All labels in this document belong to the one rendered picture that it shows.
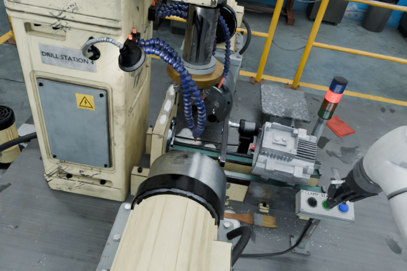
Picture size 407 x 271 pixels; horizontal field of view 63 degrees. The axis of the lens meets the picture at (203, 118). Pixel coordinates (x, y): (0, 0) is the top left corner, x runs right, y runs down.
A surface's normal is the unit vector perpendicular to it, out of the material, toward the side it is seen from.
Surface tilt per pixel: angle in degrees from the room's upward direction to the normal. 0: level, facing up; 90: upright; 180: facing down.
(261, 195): 90
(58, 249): 0
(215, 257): 0
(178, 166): 13
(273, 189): 90
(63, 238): 0
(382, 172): 97
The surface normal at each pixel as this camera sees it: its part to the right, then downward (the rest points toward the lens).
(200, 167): 0.36, -0.72
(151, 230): -0.25, -0.79
